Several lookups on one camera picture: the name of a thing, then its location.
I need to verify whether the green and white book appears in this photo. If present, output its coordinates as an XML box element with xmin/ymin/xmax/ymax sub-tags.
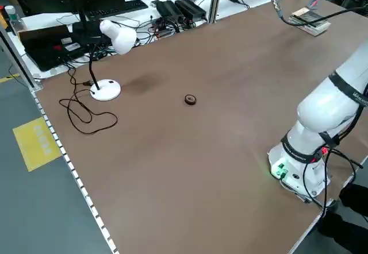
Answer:
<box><xmin>288</xmin><ymin>17</ymin><xmax>330</xmax><ymax>37</ymax></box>

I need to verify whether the white desk lamp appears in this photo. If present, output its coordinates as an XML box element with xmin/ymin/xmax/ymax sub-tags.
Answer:
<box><xmin>86</xmin><ymin>19</ymin><xmax>137</xmax><ymax>102</ymax></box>

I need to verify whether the black keyboard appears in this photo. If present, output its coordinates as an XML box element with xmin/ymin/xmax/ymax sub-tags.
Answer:
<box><xmin>85</xmin><ymin>0</ymin><xmax>149</xmax><ymax>18</ymax></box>

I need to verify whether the dark box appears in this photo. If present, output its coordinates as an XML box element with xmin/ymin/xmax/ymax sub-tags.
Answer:
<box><xmin>18</xmin><ymin>25</ymin><xmax>89</xmax><ymax>72</ymax></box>

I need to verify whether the person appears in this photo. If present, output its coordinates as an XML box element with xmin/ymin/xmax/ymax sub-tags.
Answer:
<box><xmin>317</xmin><ymin>182</ymin><xmax>368</xmax><ymax>254</ymax></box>

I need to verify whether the black lamp cable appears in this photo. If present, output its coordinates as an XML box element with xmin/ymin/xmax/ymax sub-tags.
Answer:
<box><xmin>59</xmin><ymin>68</ymin><xmax>118</xmax><ymax>136</ymax></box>

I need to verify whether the silver aluminium frame post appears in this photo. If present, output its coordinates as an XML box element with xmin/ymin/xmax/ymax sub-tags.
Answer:
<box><xmin>207</xmin><ymin>0</ymin><xmax>224</xmax><ymax>25</ymax></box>

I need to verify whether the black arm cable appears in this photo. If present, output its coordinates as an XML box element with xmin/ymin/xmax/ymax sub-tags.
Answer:
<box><xmin>266</xmin><ymin>0</ymin><xmax>368</xmax><ymax>148</ymax></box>

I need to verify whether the black base cable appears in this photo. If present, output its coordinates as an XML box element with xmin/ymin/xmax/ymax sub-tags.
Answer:
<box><xmin>301</xmin><ymin>147</ymin><xmax>365</xmax><ymax>212</ymax></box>

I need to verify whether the silver aluminium frame rail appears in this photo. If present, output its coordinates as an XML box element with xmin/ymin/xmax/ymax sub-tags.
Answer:
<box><xmin>0</xmin><ymin>24</ymin><xmax>44</xmax><ymax>91</ymax></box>

